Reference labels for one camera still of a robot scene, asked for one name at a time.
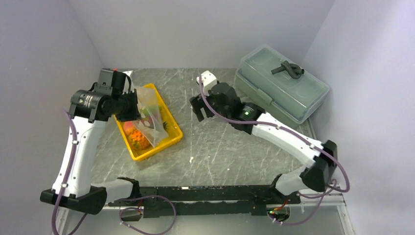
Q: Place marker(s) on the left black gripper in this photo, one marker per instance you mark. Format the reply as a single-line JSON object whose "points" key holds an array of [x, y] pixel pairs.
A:
{"points": [[134, 114]]}

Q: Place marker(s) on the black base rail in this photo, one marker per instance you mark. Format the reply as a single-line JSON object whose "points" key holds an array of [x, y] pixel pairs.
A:
{"points": [[208, 200]]}

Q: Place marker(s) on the toy peach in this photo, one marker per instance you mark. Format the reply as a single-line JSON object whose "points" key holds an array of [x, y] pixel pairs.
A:
{"points": [[128, 126]]}

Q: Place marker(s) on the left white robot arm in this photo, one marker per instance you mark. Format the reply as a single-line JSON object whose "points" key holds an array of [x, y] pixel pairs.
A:
{"points": [[88, 115]]}

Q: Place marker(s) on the orange toy pineapple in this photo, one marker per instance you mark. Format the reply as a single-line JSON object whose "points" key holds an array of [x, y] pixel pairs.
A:
{"points": [[138, 141]]}

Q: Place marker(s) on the green translucent storage box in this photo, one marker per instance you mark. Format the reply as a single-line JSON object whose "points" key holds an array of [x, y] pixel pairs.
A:
{"points": [[280, 86]]}

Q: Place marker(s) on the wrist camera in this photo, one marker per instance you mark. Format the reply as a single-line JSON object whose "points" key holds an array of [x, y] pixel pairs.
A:
{"points": [[208, 79], [113, 83]]}

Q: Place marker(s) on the clear zip top bag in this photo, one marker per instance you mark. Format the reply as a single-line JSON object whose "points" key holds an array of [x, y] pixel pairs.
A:
{"points": [[151, 123]]}

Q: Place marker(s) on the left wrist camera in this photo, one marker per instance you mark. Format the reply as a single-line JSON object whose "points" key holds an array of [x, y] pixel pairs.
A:
{"points": [[113, 83]]}

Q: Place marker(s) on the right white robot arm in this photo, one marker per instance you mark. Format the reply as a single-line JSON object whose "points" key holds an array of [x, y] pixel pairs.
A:
{"points": [[318, 159]]}

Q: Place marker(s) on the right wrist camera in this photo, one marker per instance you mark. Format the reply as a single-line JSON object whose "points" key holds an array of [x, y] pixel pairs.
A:
{"points": [[208, 79]]}

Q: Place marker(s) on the yellow plastic tray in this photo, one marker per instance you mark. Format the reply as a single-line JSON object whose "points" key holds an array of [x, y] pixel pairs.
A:
{"points": [[174, 132]]}

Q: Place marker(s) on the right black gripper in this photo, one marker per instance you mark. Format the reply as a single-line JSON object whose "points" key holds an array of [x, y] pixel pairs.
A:
{"points": [[197, 103]]}

